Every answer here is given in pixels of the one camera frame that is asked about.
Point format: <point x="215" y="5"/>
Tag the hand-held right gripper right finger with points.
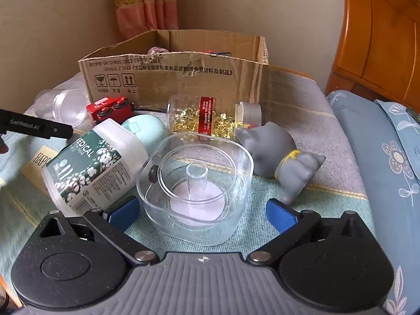
<point x="279" y="215"/>

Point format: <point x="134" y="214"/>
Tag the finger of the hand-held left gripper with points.
<point x="32" y="125"/>

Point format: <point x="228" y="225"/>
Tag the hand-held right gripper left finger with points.
<point x="123" y="212"/>

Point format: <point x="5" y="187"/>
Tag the green label cotton swab jar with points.
<point x="95" y="167"/>

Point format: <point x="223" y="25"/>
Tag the grey cat toy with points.
<point x="272" y="147"/>

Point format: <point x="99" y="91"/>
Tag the red toy car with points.
<point x="108" y="110"/>

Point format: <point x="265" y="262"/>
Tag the clear round plastic container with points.
<point x="197" y="183"/>

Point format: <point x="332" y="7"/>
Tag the clear bottle of yellow capsules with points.
<point x="190" y="118"/>

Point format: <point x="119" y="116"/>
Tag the brown cardboard box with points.
<point x="197" y="78"/>

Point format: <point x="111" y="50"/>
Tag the clear plastic cup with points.
<point x="65" y="105"/>

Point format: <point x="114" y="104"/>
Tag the light teal egg-shaped case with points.
<point x="147" y="131"/>

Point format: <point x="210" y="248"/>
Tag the blue floral pillow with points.
<point x="367" y="157"/>
<point x="398" y="137"/>

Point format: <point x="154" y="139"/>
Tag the plaid bed blanket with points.
<point x="295" y="101"/>

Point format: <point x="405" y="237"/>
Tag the pink and yellow curtain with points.
<point x="144" y="3"/>

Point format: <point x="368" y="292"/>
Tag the red and blue toy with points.
<point x="219" y="52"/>

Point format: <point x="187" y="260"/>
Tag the wooden headboard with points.
<point x="377" y="32"/>

